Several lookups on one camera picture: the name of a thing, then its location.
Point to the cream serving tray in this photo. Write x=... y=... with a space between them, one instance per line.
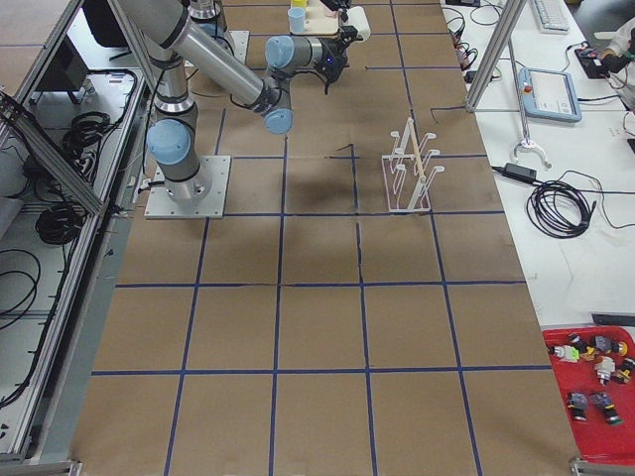
x=320 y=21

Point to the light blue cup near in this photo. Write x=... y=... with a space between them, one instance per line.
x=296 y=18

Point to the blue teach pendant tablet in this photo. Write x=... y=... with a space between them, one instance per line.
x=548 y=94

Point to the white wire cup rack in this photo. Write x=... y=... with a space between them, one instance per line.
x=408 y=172

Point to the brown paper table cover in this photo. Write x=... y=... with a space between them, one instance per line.
x=311 y=332

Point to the red parts tray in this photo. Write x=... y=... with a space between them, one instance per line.
x=594 y=368

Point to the white keyboard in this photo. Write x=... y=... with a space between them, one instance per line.
x=550 y=16

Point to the white ikea cup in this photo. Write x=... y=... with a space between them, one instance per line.
x=356 y=17

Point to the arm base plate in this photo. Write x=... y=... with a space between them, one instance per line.
x=201 y=196
x=236 y=42

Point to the aluminium frame post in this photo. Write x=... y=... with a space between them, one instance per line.
x=497 y=43

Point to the black power adapter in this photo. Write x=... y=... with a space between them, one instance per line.
x=517 y=173

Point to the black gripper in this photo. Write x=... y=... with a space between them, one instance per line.
x=329 y=51
x=338 y=3

